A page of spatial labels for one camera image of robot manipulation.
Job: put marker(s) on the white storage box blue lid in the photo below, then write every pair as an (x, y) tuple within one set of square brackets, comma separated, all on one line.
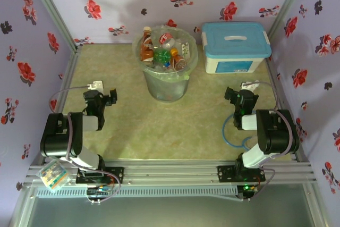
[(217, 33)]

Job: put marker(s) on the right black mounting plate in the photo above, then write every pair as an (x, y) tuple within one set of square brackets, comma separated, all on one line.
[(225, 173)]

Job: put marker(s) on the aluminium frame post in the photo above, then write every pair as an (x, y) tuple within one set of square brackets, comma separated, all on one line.
[(50, 9), (288, 1)]

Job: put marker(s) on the clear plastic parts box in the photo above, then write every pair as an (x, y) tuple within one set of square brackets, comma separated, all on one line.
[(54, 175)]

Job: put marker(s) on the brown tea plastic bottle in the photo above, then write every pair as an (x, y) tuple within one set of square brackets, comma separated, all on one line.
[(179, 61)]

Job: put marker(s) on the green circuit board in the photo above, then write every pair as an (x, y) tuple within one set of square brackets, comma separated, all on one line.
[(98, 190)]

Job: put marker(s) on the blue plastic tube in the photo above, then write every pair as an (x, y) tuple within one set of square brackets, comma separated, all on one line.
[(222, 131)]

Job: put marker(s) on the brown coffee plastic bottle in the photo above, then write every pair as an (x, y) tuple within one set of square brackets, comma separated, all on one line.
[(146, 46)]

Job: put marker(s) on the black controller with green light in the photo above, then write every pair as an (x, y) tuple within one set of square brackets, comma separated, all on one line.
[(248, 189)]

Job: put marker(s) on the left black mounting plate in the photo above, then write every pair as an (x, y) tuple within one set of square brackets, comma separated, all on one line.
[(117, 175)]

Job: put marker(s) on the left aluminium frame post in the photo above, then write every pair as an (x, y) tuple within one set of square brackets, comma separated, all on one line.
[(50, 9)]

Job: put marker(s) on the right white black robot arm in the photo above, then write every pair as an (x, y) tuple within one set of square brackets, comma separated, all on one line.
[(276, 131)]

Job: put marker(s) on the green plastic bottle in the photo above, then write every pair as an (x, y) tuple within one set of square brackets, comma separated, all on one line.
[(162, 55)]

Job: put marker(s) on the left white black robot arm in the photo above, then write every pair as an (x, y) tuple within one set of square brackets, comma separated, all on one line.
[(61, 136)]

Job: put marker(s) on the clear bottle red cola label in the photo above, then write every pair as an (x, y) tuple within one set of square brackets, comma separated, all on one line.
[(165, 38)]

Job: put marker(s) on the right aluminium frame post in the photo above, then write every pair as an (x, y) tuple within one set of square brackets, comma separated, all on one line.
[(288, 1)]

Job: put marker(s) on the clear plastic waste bin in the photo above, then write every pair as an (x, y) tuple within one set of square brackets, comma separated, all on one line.
[(167, 88)]

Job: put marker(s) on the black mounting plate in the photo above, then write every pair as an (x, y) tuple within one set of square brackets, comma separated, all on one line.
[(225, 173), (117, 175)]

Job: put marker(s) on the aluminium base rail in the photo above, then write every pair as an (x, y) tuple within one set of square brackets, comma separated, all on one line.
[(170, 171)]

